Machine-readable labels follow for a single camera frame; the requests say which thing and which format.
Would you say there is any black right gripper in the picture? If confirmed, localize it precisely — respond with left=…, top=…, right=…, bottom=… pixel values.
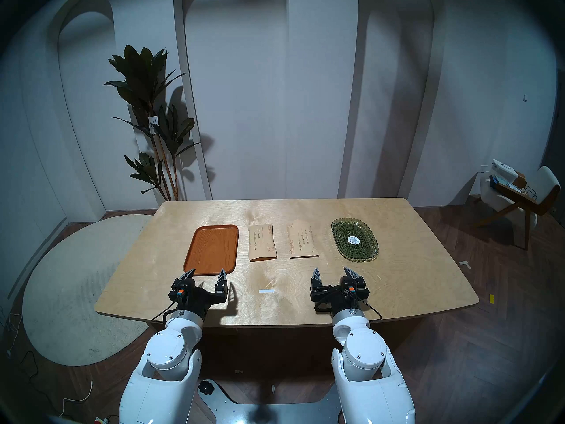
left=310, top=267, right=369, bottom=316

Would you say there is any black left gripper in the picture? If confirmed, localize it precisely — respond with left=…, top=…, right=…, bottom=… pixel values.
left=168, top=269, right=230, bottom=320

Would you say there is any kraft envelope with handwritten address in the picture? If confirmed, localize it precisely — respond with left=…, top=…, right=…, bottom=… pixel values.
left=287, top=220, right=319, bottom=259

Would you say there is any kraft envelope with red stamp box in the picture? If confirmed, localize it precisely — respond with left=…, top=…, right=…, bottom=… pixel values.
left=248, top=224, right=278, bottom=262

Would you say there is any orange wooden tray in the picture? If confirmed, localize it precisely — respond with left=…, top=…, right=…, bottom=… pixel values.
left=183, top=225, right=240, bottom=276

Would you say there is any green glass tray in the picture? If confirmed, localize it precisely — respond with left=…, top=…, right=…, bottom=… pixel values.
left=331, top=218, right=379, bottom=263

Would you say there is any dark wooden table base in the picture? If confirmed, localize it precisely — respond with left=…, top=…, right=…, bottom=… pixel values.
left=150, top=319, right=398, bottom=384

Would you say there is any oval beige rug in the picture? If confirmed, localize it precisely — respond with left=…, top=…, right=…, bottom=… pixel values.
left=22, top=214, right=153, bottom=367

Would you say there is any white box on armchair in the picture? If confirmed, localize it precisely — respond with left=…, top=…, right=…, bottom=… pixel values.
left=491, top=159, right=519, bottom=181

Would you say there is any tall dark green plant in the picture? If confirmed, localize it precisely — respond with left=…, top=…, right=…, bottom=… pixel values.
left=104, top=45, right=201, bottom=201

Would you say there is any white wooden armchair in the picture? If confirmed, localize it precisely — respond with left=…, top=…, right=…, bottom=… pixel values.
left=475, top=166, right=561, bottom=250

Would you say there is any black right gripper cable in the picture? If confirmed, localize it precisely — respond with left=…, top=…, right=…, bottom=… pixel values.
left=355, top=295, right=383, bottom=321

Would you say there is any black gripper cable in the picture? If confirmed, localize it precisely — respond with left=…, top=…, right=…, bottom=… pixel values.
left=152, top=300, right=177, bottom=325
left=355, top=295, right=383, bottom=321

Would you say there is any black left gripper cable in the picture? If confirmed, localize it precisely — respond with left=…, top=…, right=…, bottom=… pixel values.
left=152, top=300, right=177, bottom=325

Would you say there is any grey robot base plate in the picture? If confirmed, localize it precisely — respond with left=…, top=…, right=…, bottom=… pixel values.
left=197, top=379, right=343, bottom=424

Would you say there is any white floor cable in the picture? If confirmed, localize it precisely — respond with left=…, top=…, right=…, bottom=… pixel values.
left=60, top=380, right=94, bottom=417

